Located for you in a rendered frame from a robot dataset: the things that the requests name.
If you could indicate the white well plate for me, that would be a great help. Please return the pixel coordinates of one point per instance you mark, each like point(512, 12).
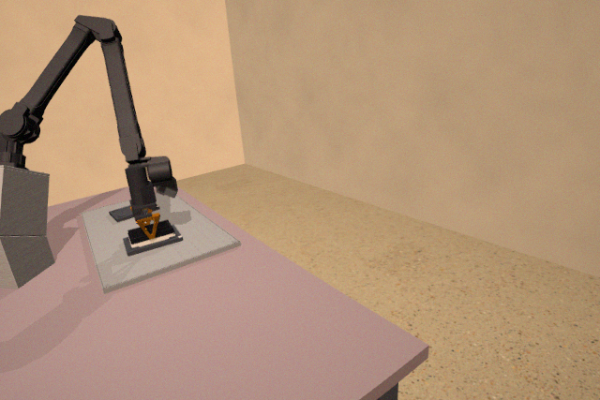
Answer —
point(153, 240)

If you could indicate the white perforated plate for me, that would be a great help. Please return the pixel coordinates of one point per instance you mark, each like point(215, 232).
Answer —
point(202, 238)

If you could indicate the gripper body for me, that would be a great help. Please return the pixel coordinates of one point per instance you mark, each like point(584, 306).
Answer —
point(136, 202)

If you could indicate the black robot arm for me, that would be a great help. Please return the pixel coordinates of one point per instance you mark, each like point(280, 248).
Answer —
point(17, 123)

